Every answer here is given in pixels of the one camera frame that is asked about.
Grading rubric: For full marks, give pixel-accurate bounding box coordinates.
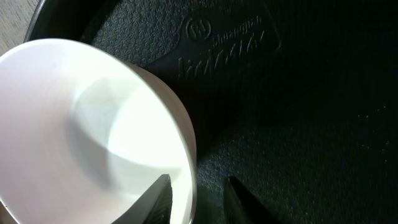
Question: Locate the pink small bowl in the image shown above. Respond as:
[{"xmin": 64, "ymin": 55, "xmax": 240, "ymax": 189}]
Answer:
[{"xmin": 1, "ymin": 39, "xmax": 197, "ymax": 223}]

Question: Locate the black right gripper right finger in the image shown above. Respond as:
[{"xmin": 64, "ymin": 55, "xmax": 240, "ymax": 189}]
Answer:
[{"xmin": 223, "ymin": 176, "xmax": 280, "ymax": 224}]

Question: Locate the black round tray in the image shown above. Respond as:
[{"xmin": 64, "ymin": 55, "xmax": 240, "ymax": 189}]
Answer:
[{"xmin": 25, "ymin": 0, "xmax": 397, "ymax": 223}]

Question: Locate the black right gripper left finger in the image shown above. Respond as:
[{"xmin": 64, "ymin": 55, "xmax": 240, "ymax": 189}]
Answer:
[{"xmin": 112, "ymin": 174, "xmax": 173, "ymax": 224}]

